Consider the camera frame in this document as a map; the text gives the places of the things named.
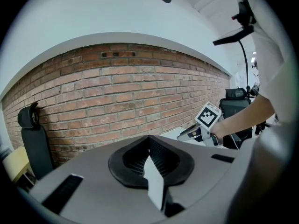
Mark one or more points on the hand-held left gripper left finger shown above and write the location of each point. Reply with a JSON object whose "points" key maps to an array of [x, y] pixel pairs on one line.
{"points": [[93, 190]]}

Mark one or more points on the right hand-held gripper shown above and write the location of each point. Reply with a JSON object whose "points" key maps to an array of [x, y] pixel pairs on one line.
{"points": [[208, 115]]}

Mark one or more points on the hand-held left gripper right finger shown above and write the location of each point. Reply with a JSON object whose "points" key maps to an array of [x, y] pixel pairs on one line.
{"points": [[205, 167]]}

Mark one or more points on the person's right forearm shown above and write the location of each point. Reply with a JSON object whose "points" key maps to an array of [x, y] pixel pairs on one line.
{"points": [[245, 118]]}

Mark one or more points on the black mesh office chair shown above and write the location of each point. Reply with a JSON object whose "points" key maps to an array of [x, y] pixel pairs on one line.
{"points": [[233, 104]]}

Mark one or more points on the black office chair with clothes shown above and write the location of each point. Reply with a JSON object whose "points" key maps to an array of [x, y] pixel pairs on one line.
{"points": [[35, 146]]}

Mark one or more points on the yellow wooden side table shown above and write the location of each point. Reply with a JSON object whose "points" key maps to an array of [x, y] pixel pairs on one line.
{"points": [[16, 164]]}

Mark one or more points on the black monitor screen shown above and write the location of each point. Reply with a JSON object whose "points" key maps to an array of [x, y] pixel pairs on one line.
{"points": [[233, 35]]}

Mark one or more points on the person in white shirt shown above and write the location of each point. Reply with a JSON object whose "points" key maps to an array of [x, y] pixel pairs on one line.
{"points": [[266, 43]]}

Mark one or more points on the black monitor mount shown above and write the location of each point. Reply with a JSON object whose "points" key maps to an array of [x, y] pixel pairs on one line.
{"points": [[245, 13]]}

